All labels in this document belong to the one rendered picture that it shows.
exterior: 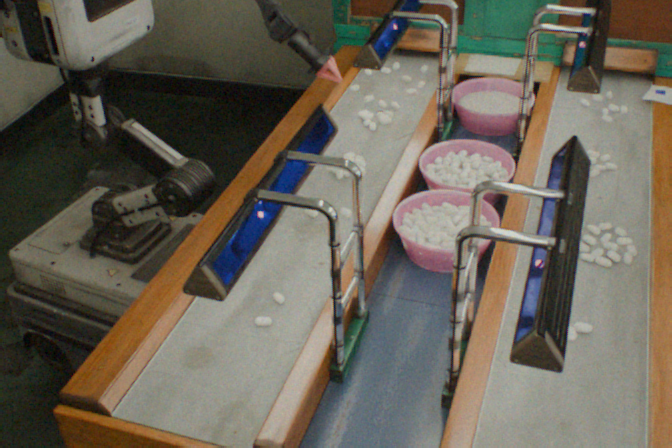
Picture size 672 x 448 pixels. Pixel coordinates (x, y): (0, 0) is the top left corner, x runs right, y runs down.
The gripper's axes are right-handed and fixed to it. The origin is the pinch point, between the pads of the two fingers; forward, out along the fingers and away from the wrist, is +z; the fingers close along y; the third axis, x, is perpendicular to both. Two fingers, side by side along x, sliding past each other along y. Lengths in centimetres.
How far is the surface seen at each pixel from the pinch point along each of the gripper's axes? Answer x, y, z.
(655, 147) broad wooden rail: -55, -1, 79
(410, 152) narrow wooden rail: -12.2, -22.8, 28.2
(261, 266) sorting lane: 4, -81, 13
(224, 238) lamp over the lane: -32, -117, -2
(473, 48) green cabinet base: -17, 49, 30
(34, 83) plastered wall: 177, 83, -108
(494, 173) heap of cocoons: -26, -24, 48
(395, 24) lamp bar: -30.4, -6.6, 0.5
